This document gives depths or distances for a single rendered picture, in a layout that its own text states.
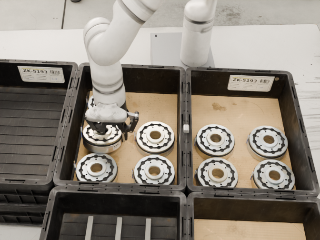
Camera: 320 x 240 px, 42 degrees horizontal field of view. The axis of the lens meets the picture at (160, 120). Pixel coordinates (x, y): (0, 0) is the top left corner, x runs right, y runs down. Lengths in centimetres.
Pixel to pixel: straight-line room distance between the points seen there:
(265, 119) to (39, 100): 66
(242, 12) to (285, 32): 130
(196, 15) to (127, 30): 45
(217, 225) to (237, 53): 78
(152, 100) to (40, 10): 192
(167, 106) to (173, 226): 37
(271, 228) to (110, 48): 56
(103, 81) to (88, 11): 209
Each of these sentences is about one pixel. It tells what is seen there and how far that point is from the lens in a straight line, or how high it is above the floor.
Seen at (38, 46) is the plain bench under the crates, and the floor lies 70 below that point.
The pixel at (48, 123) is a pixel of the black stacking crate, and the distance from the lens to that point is 120.
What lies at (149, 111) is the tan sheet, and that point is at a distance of 119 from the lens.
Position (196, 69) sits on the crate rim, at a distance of 118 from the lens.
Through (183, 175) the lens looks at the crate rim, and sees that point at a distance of 95.
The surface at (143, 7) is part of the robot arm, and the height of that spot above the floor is 127.
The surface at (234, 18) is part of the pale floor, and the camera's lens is 296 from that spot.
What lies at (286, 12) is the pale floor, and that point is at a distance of 311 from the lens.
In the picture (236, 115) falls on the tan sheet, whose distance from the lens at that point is 121.
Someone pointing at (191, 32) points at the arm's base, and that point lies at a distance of 128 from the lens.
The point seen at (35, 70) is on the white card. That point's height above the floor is 91.
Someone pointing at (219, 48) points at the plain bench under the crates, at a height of 70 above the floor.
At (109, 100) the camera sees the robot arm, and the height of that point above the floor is 104.
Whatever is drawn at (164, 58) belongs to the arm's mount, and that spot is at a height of 81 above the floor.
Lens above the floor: 174
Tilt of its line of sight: 51 degrees down
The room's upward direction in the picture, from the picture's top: 2 degrees clockwise
